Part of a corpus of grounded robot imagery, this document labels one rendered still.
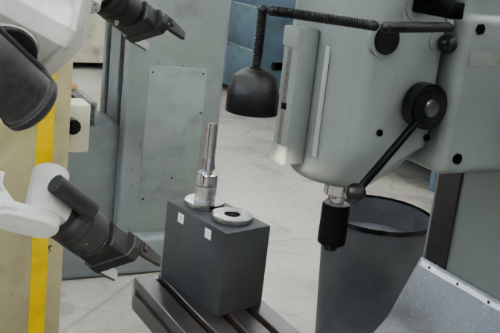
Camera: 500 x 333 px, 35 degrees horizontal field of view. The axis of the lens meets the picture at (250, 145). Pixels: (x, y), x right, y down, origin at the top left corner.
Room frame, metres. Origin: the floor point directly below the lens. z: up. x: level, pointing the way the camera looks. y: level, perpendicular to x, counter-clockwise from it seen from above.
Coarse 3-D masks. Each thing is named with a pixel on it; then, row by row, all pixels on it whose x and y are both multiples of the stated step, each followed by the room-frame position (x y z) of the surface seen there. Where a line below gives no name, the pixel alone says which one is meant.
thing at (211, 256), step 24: (168, 216) 1.67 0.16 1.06; (192, 216) 1.61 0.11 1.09; (216, 216) 1.57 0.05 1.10; (240, 216) 1.59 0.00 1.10; (168, 240) 1.67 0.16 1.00; (192, 240) 1.60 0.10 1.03; (216, 240) 1.54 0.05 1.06; (240, 240) 1.54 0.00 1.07; (264, 240) 1.59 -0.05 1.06; (168, 264) 1.66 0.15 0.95; (192, 264) 1.60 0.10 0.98; (216, 264) 1.53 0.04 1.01; (240, 264) 1.55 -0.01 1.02; (264, 264) 1.59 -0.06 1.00; (192, 288) 1.59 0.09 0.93; (216, 288) 1.53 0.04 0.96; (240, 288) 1.55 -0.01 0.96; (216, 312) 1.52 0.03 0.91
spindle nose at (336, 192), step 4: (324, 184) 1.26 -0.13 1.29; (324, 188) 1.25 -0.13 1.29; (328, 188) 1.24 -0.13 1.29; (332, 188) 1.24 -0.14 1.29; (336, 188) 1.23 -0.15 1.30; (340, 188) 1.23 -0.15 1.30; (344, 188) 1.23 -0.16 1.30; (324, 192) 1.25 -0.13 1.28; (328, 192) 1.24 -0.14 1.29; (332, 192) 1.24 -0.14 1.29; (336, 192) 1.23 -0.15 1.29; (340, 192) 1.23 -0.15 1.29; (344, 192) 1.23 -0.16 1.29; (332, 196) 1.24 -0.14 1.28; (336, 196) 1.23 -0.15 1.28; (340, 196) 1.23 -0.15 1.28; (344, 196) 1.23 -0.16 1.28
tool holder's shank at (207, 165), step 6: (210, 126) 1.67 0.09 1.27; (216, 126) 1.67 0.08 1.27; (210, 132) 1.67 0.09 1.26; (216, 132) 1.67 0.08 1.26; (210, 138) 1.66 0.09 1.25; (216, 138) 1.67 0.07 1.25; (210, 144) 1.66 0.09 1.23; (204, 150) 1.67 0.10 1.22; (210, 150) 1.66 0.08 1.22; (204, 156) 1.67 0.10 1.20; (210, 156) 1.67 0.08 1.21; (204, 162) 1.67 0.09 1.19; (210, 162) 1.66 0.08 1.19; (204, 168) 1.66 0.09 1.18; (210, 168) 1.66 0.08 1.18
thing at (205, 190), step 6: (198, 180) 1.66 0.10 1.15; (204, 180) 1.65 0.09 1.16; (216, 180) 1.67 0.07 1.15; (198, 186) 1.66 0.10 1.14; (204, 186) 1.65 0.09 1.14; (210, 186) 1.66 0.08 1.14; (216, 186) 1.67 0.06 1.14; (198, 192) 1.66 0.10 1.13; (204, 192) 1.65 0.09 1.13; (210, 192) 1.66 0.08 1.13; (216, 192) 1.68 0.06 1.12; (198, 198) 1.66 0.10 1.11; (204, 198) 1.65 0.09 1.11; (210, 198) 1.66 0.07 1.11
